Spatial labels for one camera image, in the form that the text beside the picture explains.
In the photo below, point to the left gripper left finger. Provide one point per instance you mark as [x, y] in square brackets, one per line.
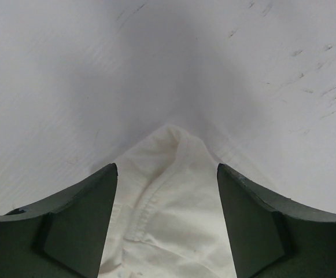
[62, 235]

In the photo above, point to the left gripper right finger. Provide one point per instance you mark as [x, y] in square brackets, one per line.
[273, 236]

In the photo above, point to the cream white t shirt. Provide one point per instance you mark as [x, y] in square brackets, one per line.
[167, 219]

